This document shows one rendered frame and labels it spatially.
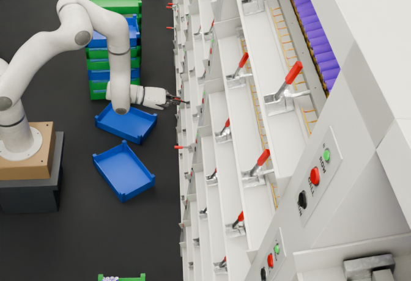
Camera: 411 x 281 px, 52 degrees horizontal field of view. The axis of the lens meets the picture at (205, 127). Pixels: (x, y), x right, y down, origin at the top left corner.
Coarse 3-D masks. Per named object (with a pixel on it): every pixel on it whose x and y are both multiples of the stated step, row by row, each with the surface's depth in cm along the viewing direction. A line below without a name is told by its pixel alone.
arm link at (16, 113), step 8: (0, 64) 159; (8, 64) 164; (0, 72) 156; (16, 104) 168; (0, 112) 165; (8, 112) 166; (16, 112) 168; (24, 112) 174; (0, 120) 167; (8, 120) 167; (16, 120) 169
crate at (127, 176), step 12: (120, 144) 235; (96, 156) 225; (108, 156) 235; (120, 156) 236; (132, 156) 235; (108, 168) 230; (120, 168) 231; (132, 168) 232; (144, 168) 227; (108, 180) 220; (120, 180) 225; (132, 180) 226; (144, 180) 227; (120, 192) 212; (132, 192) 217
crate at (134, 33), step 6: (126, 18) 248; (132, 18) 249; (132, 24) 252; (132, 30) 249; (96, 36) 241; (102, 36) 242; (132, 36) 245; (138, 36) 236; (90, 42) 232; (96, 42) 233; (102, 42) 234; (132, 42) 238; (138, 42) 239
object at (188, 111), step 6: (186, 78) 211; (186, 84) 210; (186, 90) 208; (186, 96) 205; (186, 108) 200; (186, 114) 197; (186, 120) 194; (186, 126) 192; (192, 138) 187; (192, 156) 180; (186, 174) 168
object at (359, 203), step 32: (352, 64) 36; (352, 96) 36; (384, 96) 31; (320, 128) 43; (352, 128) 36; (384, 128) 31; (352, 160) 36; (288, 192) 52; (352, 192) 37; (384, 192) 37; (288, 224) 51; (320, 224) 42; (352, 224) 41; (384, 224) 41; (256, 256) 66; (288, 256) 51
